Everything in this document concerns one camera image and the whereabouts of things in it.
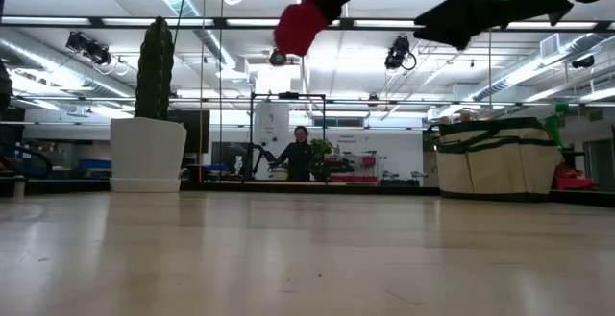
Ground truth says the green plastic spray bottle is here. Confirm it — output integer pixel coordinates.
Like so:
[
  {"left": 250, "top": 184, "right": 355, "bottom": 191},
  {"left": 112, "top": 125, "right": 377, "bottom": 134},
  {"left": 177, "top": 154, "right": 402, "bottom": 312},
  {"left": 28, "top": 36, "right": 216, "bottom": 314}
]
[{"left": 544, "top": 102, "right": 572, "bottom": 147}]

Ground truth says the red black gardening glove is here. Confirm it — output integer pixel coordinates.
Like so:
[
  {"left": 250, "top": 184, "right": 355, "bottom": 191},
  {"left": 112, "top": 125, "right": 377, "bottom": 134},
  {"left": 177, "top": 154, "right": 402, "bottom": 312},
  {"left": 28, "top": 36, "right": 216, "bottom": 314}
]
[{"left": 273, "top": 0, "right": 388, "bottom": 59}]

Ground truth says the beige green gardening bag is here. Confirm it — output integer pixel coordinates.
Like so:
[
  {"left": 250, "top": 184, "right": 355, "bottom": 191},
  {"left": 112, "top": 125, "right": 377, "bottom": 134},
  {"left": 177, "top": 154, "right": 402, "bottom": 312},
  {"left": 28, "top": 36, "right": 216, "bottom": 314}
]
[{"left": 426, "top": 116, "right": 563, "bottom": 204}]

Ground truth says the red bin rack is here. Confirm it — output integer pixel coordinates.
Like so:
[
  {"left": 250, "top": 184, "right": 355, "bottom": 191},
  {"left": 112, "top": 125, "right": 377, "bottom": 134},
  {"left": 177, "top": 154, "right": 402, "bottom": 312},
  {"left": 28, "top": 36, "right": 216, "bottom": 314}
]
[{"left": 328, "top": 155, "right": 380, "bottom": 184}]

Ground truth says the black round ceiling lamp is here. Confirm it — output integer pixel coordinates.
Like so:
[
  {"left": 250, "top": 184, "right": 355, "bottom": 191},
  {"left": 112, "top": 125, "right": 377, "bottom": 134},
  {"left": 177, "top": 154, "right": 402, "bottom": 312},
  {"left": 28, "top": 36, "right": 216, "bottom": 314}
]
[{"left": 268, "top": 49, "right": 289, "bottom": 68}]

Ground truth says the leafy green potted plant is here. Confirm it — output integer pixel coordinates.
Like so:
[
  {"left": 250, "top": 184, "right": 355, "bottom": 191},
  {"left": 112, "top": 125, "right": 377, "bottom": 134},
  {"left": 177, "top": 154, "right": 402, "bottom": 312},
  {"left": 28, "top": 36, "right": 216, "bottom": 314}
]
[{"left": 308, "top": 137, "right": 336, "bottom": 182}]

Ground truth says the red storage bin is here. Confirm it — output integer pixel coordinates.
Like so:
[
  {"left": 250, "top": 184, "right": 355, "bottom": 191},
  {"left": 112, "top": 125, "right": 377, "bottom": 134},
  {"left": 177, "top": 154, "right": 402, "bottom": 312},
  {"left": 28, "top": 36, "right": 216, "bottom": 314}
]
[{"left": 555, "top": 168, "right": 596, "bottom": 192}]

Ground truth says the person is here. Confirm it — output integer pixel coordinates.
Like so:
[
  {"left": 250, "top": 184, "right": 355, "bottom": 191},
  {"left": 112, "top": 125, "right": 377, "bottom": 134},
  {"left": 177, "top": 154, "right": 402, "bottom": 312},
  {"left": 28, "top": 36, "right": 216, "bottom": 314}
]
[{"left": 270, "top": 124, "right": 314, "bottom": 182}]

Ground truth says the black monitor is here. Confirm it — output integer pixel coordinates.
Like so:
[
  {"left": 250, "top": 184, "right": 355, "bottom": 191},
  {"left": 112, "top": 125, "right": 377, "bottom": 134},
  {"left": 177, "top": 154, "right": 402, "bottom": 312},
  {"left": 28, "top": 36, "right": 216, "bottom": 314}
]
[{"left": 167, "top": 109, "right": 211, "bottom": 155}]

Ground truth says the tall green cactus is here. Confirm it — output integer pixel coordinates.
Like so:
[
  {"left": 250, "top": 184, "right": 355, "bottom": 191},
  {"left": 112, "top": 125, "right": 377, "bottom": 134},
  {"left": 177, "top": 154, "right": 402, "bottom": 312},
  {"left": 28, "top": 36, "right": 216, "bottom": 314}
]
[{"left": 134, "top": 15, "right": 176, "bottom": 121}]

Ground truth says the white plant pot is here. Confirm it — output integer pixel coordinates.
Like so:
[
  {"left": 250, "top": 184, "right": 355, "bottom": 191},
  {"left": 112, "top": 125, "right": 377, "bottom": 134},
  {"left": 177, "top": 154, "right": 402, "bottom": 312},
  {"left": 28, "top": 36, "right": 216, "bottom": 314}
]
[{"left": 110, "top": 117, "right": 188, "bottom": 194}]

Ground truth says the black studio light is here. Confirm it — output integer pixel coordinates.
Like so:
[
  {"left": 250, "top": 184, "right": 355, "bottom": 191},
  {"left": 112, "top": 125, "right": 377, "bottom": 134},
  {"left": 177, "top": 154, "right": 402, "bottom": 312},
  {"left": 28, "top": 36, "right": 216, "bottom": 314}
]
[{"left": 65, "top": 31, "right": 113, "bottom": 66}]

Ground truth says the blue storage bin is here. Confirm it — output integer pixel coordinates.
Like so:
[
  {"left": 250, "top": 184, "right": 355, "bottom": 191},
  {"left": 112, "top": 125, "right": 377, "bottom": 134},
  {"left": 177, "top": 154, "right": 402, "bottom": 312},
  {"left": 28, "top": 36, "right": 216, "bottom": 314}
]
[{"left": 78, "top": 158, "right": 113, "bottom": 171}]

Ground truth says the thin hanging cable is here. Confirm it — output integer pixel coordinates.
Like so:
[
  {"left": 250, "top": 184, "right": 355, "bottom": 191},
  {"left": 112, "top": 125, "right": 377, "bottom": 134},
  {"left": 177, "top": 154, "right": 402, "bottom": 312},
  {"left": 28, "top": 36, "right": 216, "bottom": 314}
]
[{"left": 487, "top": 30, "right": 493, "bottom": 121}]

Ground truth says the black ceiling light with cable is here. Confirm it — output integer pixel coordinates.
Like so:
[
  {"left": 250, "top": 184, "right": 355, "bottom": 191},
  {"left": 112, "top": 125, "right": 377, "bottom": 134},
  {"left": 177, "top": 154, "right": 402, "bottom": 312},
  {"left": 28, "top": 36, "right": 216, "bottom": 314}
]
[{"left": 383, "top": 35, "right": 418, "bottom": 72}]

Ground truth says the silver air duct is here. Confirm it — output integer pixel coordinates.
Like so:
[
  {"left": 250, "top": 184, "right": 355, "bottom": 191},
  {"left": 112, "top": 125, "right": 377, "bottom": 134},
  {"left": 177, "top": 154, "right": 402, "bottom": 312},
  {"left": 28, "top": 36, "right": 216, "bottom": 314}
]
[
  {"left": 473, "top": 32, "right": 605, "bottom": 104},
  {"left": 0, "top": 27, "right": 136, "bottom": 99}
]

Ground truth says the black background rig frame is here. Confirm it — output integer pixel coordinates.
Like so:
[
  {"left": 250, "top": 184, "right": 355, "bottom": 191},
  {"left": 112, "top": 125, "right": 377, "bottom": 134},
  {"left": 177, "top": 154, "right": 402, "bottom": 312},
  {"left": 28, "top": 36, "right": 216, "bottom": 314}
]
[{"left": 249, "top": 92, "right": 329, "bottom": 182}]

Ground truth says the black hanging cable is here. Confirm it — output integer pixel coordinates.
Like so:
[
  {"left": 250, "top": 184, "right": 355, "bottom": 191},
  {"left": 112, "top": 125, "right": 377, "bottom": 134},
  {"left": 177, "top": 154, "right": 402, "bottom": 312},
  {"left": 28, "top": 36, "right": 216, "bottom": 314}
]
[{"left": 219, "top": 0, "right": 225, "bottom": 182}]

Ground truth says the black overhead frame beam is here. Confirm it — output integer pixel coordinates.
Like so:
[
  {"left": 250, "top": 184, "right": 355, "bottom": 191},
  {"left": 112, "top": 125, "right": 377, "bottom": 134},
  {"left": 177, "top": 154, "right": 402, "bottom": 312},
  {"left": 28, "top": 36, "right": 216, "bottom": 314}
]
[{"left": 0, "top": 16, "right": 615, "bottom": 32}]

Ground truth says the black cable arc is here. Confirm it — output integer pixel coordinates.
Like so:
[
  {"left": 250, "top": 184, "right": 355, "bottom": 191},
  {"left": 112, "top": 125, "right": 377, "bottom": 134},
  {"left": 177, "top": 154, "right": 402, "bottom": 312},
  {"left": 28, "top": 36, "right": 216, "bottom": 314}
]
[{"left": 0, "top": 140, "right": 54, "bottom": 179}]

